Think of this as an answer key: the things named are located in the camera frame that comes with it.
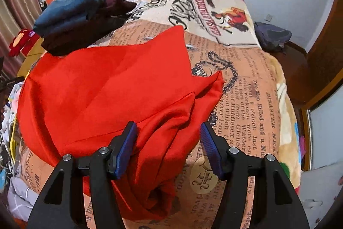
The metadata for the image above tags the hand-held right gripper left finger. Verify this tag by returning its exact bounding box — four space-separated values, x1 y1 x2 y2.
26 121 138 229

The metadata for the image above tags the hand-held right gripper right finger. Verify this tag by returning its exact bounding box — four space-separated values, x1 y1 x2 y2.
200 121 312 229

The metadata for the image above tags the red garment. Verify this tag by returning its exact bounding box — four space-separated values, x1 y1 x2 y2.
17 25 224 221

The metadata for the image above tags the yellow beige fleece blanket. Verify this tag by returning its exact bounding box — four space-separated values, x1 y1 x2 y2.
264 55 307 192

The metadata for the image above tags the white wardrobe panel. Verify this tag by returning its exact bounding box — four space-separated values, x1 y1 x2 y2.
307 100 343 169

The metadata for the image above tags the pile of papers and clutter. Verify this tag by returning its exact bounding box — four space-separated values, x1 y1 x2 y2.
0 79 41 221

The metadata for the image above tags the folded black garment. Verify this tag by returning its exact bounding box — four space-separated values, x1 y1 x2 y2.
41 14 129 56

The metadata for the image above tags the cardboard box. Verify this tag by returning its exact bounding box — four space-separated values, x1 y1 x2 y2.
17 53 45 78

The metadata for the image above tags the grey purple backpack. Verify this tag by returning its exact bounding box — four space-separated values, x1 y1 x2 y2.
253 21 292 52

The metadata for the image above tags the wooden door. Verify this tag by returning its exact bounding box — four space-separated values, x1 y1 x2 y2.
301 0 343 111

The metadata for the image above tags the folded maroon garment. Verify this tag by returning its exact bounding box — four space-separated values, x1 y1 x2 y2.
99 0 138 17

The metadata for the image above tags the red plush toy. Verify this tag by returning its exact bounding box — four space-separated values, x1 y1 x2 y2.
8 28 36 58

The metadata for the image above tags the folded blue garment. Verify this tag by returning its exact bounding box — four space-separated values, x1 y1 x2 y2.
33 0 114 38

